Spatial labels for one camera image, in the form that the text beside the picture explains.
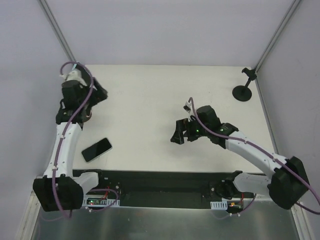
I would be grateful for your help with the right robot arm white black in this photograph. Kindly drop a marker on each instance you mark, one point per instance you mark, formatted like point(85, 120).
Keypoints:
point(283, 179)

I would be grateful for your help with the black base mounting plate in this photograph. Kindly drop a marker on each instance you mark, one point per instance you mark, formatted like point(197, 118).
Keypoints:
point(156, 189)

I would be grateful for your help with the left white cable duct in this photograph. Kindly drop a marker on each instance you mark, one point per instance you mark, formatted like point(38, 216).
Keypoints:
point(94, 202)

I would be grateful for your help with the right aluminium frame post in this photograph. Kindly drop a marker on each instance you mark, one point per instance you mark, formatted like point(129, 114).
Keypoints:
point(293, 7)

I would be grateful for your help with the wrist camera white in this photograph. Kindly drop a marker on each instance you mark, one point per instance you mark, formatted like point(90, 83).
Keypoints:
point(188, 108)
point(74, 75)

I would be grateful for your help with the green case phone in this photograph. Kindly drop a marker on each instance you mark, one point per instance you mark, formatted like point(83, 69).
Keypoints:
point(96, 150)

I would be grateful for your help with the white cable duct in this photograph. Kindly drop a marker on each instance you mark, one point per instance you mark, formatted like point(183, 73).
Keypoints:
point(219, 205)
point(94, 202)

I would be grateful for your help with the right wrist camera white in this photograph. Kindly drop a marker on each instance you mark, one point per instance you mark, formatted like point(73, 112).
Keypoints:
point(188, 108)

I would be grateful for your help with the pink case phone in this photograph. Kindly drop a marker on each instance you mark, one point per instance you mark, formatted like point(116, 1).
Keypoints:
point(87, 117)

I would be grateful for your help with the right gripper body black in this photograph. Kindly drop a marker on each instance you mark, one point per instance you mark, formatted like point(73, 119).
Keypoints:
point(186, 133)

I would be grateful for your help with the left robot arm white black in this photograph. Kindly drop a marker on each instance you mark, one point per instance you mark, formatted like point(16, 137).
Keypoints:
point(58, 189)

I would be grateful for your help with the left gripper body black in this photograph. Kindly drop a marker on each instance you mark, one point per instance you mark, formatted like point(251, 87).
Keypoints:
point(96, 92)

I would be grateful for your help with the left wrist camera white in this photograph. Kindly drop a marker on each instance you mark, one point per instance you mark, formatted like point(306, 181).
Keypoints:
point(74, 75)

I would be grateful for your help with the right white cable duct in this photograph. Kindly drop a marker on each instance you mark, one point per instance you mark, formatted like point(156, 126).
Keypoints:
point(219, 205)

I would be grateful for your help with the black tall corner phone stand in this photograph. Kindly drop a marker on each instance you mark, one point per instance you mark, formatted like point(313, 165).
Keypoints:
point(242, 93)

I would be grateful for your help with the left aluminium frame post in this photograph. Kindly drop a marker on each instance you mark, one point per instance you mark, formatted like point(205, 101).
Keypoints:
point(44, 5)

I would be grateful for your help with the light blue case phone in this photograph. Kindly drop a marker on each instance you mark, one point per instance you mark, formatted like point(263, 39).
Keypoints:
point(84, 73)

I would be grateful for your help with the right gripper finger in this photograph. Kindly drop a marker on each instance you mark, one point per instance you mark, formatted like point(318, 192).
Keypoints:
point(178, 138)
point(181, 126)

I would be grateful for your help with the aluminium frame post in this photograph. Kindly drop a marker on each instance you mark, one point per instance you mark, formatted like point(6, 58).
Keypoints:
point(44, 5)
point(293, 7)

